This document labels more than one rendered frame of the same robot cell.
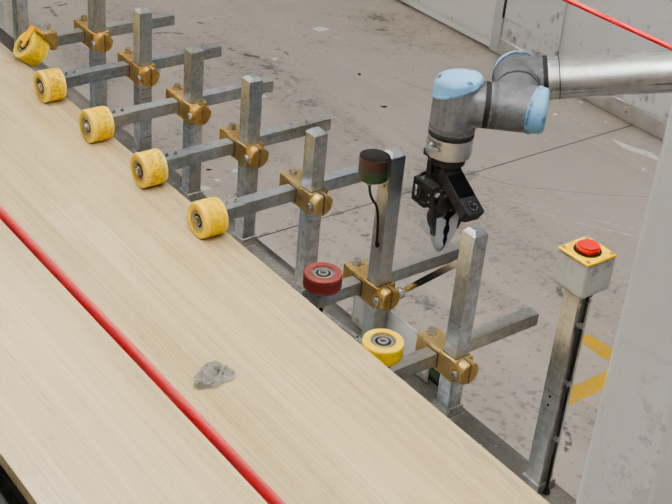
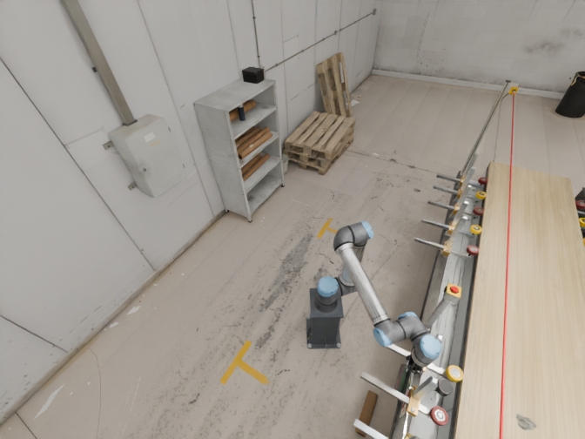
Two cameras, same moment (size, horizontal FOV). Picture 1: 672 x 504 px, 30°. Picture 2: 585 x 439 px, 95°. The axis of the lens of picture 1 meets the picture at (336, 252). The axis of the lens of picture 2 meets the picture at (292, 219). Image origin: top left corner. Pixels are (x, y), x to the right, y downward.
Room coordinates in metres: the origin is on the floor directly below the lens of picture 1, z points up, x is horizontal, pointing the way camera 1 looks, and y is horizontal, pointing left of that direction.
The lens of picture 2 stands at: (2.89, 0.01, 2.63)
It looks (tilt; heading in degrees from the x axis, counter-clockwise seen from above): 46 degrees down; 252
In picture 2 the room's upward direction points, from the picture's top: 3 degrees counter-clockwise
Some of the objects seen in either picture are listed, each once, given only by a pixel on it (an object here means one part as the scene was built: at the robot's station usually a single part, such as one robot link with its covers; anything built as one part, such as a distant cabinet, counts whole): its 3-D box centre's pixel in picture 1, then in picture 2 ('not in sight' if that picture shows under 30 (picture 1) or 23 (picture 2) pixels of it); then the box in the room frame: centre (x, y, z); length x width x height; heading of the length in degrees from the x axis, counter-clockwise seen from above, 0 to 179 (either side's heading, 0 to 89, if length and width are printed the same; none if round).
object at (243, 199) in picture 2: not in sight; (248, 153); (2.43, -3.06, 0.78); 0.90 x 0.45 x 1.55; 39
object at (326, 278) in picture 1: (321, 293); (436, 416); (2.16, 0.02, 0.85); 0.08 x 0.08 x 0.11
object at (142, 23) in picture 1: (142, 95); not in sight; (2.98, 0.54, 0.88); 0.04 x 0.04 x 0.48; 39
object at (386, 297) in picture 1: (370, 285); (414, 401); (2.22, -0.08, 0.85); 0.14 x 0.06 x 0.05; 39
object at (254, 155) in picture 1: (243, 146); not in sight; (2.61, 0.24, 0.95); 0.14 x 0.06 x 0.05; 39
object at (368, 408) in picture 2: not in sight; (366, 413); (2.31, -0.19, 0.04); 0.30 x 0.08 x 0.08; 39
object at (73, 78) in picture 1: (137, 64); not in sight; (3.01, 0.56, 0.95); 0.50 x 0.04 x 0.04; 129
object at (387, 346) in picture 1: (380, 362); (452, 374); (1.94, -0.10, 0.85); 0.08 x 0.08 x 0.11
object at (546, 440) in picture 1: (558, 390); (436, 313); (1.81, -0.42, 0.93); 0.05 x 0.05 x 0.45; 39
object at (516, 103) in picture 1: (515, 105); (411, 327); (2.20, -0.32, 1.29); 0.12 x 0.12 x 0.09; 88
